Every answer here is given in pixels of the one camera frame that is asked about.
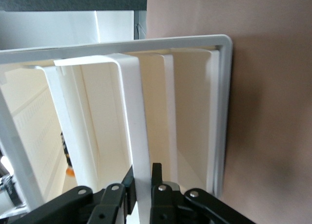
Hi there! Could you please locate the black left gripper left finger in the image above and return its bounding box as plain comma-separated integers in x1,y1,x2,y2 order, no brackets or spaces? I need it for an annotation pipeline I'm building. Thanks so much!
24,165,136,224

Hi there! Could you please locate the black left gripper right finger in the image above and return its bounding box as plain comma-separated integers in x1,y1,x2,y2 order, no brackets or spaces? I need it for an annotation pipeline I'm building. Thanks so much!
149,163,256,224

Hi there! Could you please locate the cream plastic drawer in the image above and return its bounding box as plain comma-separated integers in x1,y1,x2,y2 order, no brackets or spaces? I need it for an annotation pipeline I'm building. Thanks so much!
126,52,177,193
170,48,221,193
0,63,83,203
53,53,150,224

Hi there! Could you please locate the white drawer cabinet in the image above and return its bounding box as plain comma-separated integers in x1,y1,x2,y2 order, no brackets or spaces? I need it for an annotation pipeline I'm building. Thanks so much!
0,34,234,210

